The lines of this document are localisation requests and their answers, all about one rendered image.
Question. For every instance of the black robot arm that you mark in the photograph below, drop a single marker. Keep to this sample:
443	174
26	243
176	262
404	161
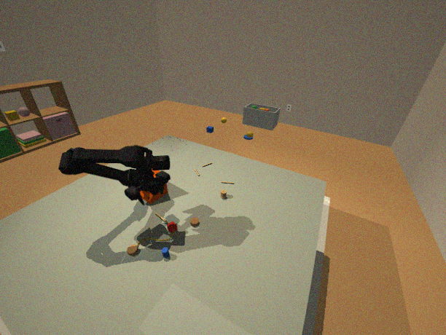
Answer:
79	160

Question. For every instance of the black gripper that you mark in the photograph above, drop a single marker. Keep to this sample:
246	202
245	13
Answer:
134	193

